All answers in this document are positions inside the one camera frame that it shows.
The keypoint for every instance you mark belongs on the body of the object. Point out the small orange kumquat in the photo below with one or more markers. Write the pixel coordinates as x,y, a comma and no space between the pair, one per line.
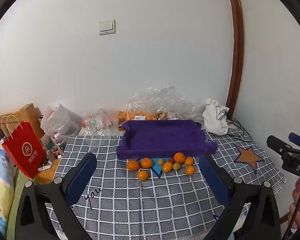
190,170
189,161
167,166

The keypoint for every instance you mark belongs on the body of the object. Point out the wooden furniture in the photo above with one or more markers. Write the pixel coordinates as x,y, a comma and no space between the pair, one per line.
27,116

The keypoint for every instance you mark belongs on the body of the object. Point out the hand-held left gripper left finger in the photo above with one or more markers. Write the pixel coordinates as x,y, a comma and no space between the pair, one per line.
81,177

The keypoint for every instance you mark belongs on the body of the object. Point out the person's right hand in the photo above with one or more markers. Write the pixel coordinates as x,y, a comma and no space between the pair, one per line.
296,200

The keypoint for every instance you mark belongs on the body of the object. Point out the white plastic bag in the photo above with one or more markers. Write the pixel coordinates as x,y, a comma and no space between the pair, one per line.
58,122

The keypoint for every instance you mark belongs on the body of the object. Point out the brown wooden door frame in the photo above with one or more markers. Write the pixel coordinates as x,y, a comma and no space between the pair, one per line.
237,42

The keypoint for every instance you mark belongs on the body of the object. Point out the colourful printed blanket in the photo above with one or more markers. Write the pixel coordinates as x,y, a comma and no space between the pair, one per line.
0,185

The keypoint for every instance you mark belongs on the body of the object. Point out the clear bag of oranges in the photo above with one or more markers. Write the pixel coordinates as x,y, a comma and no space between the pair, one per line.
101,121

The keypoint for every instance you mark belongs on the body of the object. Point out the purple cloth tray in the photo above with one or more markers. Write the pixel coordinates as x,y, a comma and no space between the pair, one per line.
165,137

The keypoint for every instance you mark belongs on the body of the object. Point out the orange tangerine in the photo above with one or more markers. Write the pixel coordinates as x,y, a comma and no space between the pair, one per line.
143,175
146,162
133,165
179,157

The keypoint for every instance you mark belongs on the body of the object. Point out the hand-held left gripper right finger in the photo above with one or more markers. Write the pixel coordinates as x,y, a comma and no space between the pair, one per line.
213,180

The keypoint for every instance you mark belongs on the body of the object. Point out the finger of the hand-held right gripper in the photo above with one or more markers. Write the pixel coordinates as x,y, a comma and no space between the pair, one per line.
298,141
278,145

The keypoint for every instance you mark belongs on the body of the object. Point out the large clear plastic bag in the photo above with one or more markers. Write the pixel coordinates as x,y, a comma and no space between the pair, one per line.
160,100

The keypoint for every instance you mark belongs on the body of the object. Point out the small yellow fruit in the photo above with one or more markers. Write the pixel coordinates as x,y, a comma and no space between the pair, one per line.
176,166
161,161

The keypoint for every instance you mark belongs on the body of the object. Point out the red paper bag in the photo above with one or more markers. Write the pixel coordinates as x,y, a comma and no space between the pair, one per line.
25,150

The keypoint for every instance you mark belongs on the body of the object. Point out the grey checked tablecloth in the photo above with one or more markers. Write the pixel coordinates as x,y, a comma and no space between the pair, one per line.
140,205

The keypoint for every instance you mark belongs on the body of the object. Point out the white crumpled cloth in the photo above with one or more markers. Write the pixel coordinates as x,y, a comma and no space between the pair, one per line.
216,118

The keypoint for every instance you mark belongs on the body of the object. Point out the clear plastic bottle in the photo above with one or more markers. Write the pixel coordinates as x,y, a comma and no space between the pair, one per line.
60,142

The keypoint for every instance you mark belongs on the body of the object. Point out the white light switch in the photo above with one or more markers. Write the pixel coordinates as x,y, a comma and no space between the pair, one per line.
107,27

